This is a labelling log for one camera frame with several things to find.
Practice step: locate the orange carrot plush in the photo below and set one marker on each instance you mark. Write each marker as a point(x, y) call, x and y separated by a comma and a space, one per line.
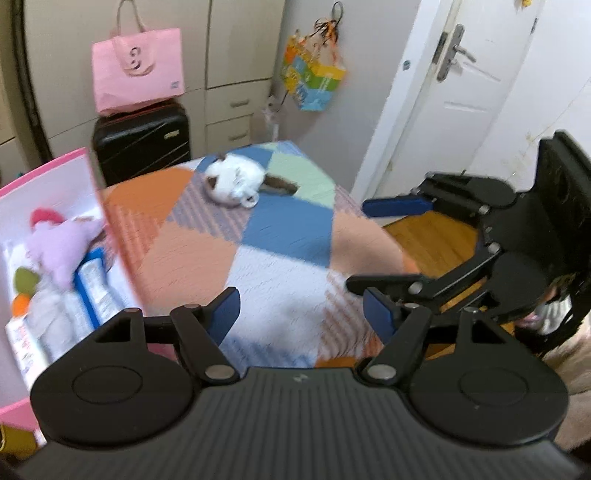
point(23, 304)

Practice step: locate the pink tote bag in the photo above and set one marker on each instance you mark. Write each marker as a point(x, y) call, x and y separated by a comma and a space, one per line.
point(138, 69)

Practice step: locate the white tissue packet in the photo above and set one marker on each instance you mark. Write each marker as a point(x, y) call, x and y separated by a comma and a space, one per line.
point(41, 332)

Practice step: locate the pink cardboard box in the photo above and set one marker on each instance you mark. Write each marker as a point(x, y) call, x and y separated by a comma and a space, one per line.
point(51, 184)

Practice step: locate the white plush cat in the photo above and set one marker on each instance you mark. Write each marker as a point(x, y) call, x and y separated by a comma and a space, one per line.
point(231, 182)

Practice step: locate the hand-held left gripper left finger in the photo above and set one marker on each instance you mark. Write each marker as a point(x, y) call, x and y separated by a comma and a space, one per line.
point(226, 314)

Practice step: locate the black suitcase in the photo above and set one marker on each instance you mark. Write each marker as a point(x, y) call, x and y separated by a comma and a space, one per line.
point(138, 143)

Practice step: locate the pink heart plush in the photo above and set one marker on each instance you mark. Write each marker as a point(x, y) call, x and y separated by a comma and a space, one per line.
point(44, 216)

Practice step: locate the purple plush toy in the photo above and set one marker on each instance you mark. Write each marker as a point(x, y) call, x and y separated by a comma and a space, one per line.
point(60, 249)

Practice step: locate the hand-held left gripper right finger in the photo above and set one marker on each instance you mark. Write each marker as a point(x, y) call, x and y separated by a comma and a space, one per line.
point(376, 314)

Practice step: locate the beige fleece cloth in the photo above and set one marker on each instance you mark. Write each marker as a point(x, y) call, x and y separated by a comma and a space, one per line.
point(572, 392)

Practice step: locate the patchwork blanket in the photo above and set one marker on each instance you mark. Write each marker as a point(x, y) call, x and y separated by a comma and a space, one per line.
point(277, 258)

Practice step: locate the colourful hanging gift bag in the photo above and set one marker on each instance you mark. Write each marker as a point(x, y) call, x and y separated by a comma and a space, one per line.
point(314, 78)

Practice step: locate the white door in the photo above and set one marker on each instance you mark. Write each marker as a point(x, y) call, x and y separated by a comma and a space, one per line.
point(485, 115)

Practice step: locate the beige wardrobe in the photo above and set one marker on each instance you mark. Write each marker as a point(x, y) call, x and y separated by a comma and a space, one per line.
point(240, 46)

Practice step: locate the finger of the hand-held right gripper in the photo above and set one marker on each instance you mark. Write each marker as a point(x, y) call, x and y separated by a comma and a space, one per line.
point(415, 286)
point(397, 206)

